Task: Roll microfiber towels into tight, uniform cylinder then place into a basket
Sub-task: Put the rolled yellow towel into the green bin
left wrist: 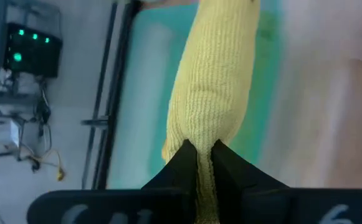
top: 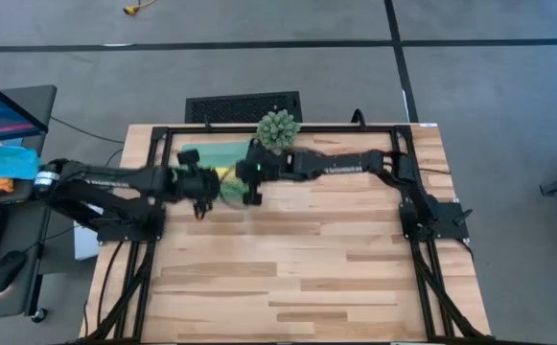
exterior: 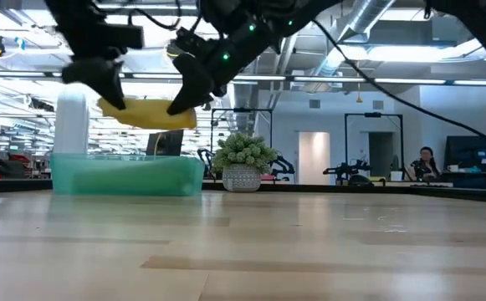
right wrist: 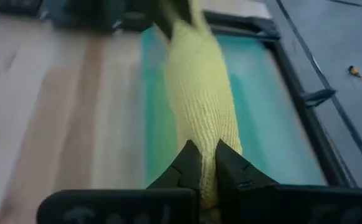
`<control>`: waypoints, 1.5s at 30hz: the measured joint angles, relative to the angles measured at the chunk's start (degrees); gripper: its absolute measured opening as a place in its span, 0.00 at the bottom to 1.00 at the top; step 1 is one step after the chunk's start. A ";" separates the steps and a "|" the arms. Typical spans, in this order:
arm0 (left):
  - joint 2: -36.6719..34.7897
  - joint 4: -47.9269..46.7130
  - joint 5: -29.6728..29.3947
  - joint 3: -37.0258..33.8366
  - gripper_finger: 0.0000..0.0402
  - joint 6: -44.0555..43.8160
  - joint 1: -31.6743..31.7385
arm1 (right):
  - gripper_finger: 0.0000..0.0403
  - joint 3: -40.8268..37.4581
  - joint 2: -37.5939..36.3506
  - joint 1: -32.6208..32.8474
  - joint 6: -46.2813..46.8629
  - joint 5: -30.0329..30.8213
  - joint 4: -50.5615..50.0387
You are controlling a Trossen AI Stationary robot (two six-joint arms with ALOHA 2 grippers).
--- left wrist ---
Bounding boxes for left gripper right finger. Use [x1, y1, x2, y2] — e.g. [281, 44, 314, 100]
[211, 139, 289, 224]

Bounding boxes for black box green lights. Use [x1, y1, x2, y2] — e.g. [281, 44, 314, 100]
[2, 22, 64, 78]

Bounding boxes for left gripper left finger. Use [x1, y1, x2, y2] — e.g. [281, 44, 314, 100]
[141, 139, 199, 224]

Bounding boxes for black table frame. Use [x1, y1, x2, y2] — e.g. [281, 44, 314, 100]
[80, 0, 144, 190]

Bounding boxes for green microfiber towel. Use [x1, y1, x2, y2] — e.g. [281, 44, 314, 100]
[255, 9, 280, 46]

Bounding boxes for yellow cable loop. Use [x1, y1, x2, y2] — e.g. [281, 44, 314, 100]
[40, 148, 67, 182]

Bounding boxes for white box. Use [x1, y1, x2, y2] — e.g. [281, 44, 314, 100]
[0, 118, 21, 150]

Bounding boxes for yellow microfiber towel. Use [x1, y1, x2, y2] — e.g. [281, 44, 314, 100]
[161, 0, 262, 224]

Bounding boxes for teal plastic basket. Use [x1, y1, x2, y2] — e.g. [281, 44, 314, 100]
[107, 0, 283, 190]

